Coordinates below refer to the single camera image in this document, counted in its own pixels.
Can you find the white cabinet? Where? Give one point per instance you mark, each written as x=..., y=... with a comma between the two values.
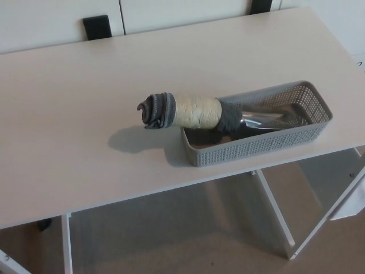
x=42, y=25

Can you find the grey perforated plastic basket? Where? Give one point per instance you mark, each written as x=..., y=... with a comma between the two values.
x=256, y=149

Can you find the white desk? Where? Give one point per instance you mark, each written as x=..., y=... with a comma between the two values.
x=85, y=100

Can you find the clear plastic document pouch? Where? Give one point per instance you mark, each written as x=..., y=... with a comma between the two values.
x=349, y=211

